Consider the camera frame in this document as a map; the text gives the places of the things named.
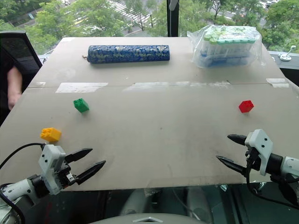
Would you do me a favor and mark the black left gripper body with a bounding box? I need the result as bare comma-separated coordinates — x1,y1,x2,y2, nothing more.
51,159,77,189

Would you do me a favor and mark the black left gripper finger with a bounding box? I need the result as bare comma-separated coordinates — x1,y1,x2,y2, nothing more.
64,147,93,163
75,160,107,186

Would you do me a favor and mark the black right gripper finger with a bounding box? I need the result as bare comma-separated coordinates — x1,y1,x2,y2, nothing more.
227,134,248,147
216,155,249,178

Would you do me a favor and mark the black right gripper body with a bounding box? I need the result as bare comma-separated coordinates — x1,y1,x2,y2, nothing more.
244,142,262,171

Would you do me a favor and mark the yellow toy brick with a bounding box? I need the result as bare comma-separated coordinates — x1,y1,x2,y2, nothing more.
40,127,62,143

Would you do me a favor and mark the red toy brick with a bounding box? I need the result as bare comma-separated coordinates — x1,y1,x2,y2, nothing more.
238,100,255,114

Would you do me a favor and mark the green toy brick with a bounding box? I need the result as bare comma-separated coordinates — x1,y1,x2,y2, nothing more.
73,98,90,113

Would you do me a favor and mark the grey robot body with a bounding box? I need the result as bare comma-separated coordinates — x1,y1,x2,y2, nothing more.
90,213,206,224

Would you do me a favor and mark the clear bag of tubes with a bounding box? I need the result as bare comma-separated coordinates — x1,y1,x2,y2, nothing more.
186,24,266,69

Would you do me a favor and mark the white desk lamp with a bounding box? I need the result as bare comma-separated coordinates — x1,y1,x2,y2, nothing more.
278,45,297,62

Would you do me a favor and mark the blue patterned foam roller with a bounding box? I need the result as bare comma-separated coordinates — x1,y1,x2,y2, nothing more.
87,44,171,65

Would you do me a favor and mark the black mesh office chair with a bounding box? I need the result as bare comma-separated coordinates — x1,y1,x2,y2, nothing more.
0,30,43,126

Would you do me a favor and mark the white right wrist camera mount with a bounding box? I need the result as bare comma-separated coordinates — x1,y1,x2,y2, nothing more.
244,129,274,176

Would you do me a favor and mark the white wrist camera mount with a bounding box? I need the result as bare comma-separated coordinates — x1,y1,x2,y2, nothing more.
38,144,67,196
244,129,274,176

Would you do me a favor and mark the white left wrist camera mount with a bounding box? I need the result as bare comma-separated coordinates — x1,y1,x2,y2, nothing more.
38,144,67,196

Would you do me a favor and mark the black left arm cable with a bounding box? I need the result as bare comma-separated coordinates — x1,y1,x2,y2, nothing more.
0,142,46,170

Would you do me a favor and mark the black window frame post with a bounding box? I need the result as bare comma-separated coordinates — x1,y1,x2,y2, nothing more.
166,0,180,37

